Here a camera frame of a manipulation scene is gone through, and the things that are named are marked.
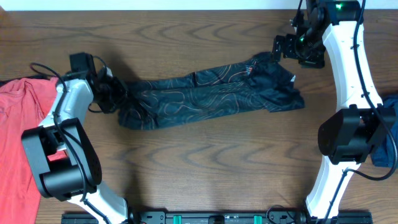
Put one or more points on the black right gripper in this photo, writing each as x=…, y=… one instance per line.
x=316, y=61

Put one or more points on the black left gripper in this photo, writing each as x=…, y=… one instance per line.
x=122, y=95

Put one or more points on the black orange-patterned shirt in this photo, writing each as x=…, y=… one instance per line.
x=258, y=83

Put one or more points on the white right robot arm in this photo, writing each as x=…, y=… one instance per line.
x=360, y=124

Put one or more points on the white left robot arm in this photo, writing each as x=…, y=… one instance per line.
x=62, y=159

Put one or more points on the red shirt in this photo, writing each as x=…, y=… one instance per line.
x=24, y=104

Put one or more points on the dark blue folded cloth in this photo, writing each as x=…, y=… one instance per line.
x=384, y=155

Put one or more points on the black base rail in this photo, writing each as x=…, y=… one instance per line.
x=274, y=216

